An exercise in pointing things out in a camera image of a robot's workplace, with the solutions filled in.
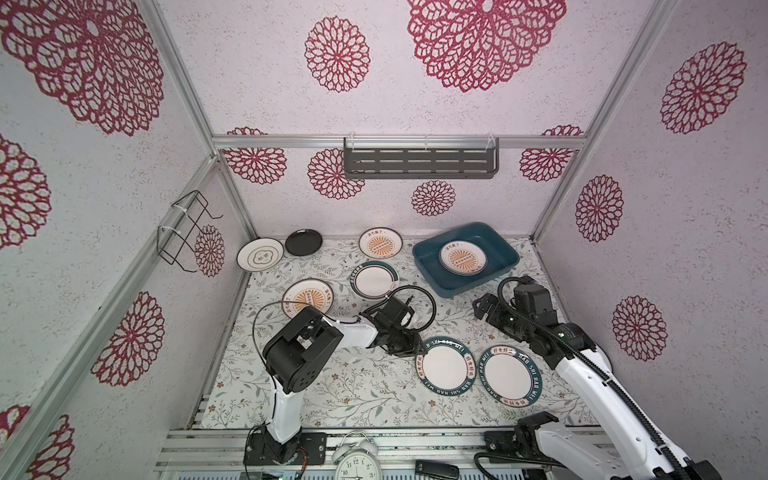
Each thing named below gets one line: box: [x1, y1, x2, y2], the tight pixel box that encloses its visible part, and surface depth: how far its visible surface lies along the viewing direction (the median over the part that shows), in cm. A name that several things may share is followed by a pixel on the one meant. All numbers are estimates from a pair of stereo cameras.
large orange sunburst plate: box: [438, 240, 488, 277], surface depth 115 cm
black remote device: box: [414, 460, 460, 480], surface depth 70 cm
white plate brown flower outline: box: [236, 237, 285, 272], surface depth 118 cm
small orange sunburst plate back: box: [358, 227, 404, 259], surface depth 123 cm
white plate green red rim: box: [350, 260, 400, 301], surface depth 109 cm
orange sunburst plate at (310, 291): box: [282, 278, 335, 319], surface depth 105 cm
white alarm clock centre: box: [332, 432, 383, 480], surface depth 70 cm
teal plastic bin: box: [412, 222, 520, 299], surface depth 115 cm
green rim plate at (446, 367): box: [414, 336, 477, 397], surface depth 89 cm
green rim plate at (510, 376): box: [478, 345, 543, 408], surface depth 87 cm
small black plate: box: [285, 229, 323, 256], surface depth 120 cm
